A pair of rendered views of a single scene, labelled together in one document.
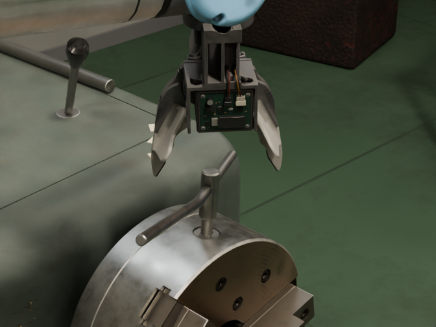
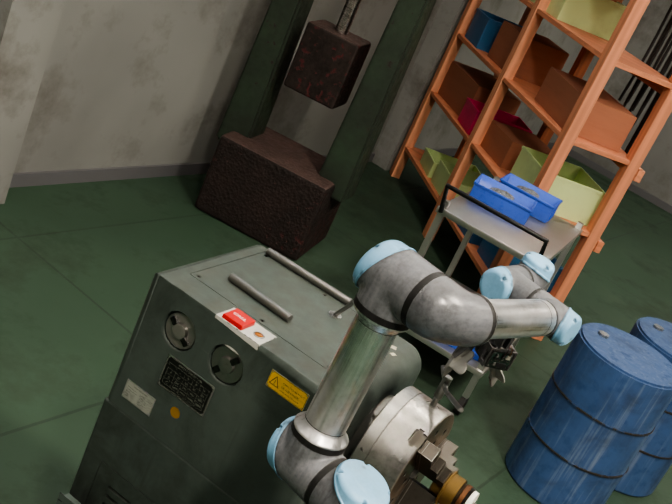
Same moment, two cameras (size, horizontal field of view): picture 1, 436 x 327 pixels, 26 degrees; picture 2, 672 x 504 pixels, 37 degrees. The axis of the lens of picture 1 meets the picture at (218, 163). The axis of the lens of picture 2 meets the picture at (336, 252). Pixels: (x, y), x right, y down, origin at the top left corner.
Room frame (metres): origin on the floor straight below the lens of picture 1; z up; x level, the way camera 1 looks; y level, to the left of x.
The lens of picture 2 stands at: (-0.90, 1.14, 2.35)
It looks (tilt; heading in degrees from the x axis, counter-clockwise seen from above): 22 degrees down; 339
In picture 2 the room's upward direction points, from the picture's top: 24 degrees clockwise
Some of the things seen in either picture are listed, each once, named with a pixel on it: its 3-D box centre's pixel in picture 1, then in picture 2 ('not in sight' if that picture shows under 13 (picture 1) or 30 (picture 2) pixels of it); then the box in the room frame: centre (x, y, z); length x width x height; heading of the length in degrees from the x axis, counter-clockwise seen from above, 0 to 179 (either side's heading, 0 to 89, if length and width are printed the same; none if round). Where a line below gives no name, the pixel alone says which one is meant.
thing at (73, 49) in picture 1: (76, 54); not in sight; (1.20, 0.19, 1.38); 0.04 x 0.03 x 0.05; 47
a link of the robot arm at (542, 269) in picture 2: not in sight; (529, 279); (0.89, 0.00, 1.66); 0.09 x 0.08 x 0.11; 123
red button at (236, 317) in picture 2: not in sight; (238, 320); (1.11, 0.51, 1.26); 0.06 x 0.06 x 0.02; 47
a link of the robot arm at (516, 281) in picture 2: not in sight; (511, 288); (0.82, 0.07, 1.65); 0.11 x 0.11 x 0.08; 33
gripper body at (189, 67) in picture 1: (218, 65); (498, 338); (0.89, 0.00, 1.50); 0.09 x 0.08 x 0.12; 5
